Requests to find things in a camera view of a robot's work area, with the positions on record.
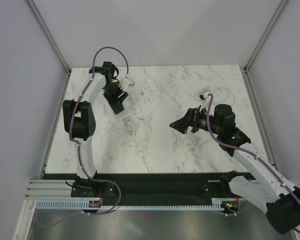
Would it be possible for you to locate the thin teal cable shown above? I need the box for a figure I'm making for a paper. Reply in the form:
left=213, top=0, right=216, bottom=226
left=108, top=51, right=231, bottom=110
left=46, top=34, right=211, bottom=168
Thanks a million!
left=192, top=85, right=237, bottom=106

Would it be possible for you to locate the right aluminium frame post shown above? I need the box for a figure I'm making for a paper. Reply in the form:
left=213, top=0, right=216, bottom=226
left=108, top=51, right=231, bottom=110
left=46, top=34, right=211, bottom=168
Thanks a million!
left=242, top=0, right=290, bottom=73

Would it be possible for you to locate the aluminium front rail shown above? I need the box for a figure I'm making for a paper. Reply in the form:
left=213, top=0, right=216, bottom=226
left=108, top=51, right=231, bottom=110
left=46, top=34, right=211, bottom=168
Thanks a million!
left=24, top=178, right=76, bottom=201

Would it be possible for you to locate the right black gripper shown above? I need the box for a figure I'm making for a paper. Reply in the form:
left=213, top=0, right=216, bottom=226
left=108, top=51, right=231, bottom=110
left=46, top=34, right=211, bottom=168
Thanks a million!
left=169, top=105, right=222, bottom=135

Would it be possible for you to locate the white power strip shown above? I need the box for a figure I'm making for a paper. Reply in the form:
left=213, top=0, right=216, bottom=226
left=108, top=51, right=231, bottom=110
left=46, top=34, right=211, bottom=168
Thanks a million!
left=115, top=109, right=131, bottom=122

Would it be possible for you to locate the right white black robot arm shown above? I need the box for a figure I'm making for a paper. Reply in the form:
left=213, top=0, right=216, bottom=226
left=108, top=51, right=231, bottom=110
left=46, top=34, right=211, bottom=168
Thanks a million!
left=169, top=104, right=300, bottom=234

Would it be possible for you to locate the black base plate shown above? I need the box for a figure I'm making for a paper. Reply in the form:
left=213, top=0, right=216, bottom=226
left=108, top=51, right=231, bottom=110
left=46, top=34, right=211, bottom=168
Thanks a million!
left=70, top=172, right=249, bottom=210

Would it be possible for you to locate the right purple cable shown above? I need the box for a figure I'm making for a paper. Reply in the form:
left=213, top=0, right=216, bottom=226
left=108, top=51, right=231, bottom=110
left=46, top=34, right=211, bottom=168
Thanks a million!
left=206, top=92, right=300, bottom=236

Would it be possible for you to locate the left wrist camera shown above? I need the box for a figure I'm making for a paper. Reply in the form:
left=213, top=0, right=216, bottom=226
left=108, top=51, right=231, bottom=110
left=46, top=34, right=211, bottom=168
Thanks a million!
left=119, top=77, right=135, bottom=91

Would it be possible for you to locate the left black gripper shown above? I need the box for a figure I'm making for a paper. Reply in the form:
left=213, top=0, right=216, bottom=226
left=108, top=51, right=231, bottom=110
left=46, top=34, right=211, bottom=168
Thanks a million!
left=102, top=82, right=129, bottom=111

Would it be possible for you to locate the white slotted cable duct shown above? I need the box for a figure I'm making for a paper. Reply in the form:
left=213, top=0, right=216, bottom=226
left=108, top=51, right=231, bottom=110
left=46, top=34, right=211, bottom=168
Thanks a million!
left=35, top=198, right=238, bottom=211

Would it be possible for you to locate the white power strip cord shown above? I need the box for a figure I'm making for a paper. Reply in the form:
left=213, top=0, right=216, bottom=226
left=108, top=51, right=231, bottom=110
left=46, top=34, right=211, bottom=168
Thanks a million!
left=124, top=117, right=139, bottom=137

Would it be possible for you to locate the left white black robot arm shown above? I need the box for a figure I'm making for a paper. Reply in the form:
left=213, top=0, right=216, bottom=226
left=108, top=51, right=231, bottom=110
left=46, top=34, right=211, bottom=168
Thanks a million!
left=62, top=61, right=129, bottom=179

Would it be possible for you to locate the aluminium frame post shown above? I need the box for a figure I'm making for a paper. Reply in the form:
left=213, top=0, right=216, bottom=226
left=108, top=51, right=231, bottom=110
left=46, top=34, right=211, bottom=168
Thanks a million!
left=242, top=0, right=290, bottom=73
left=25, top=0, right=71, bottom=76

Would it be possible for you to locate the left aluminium frame post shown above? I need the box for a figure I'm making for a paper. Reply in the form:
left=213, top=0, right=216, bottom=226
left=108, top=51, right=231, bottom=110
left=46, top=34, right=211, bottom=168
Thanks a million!
left=25, top=0, right=71, bottom=76

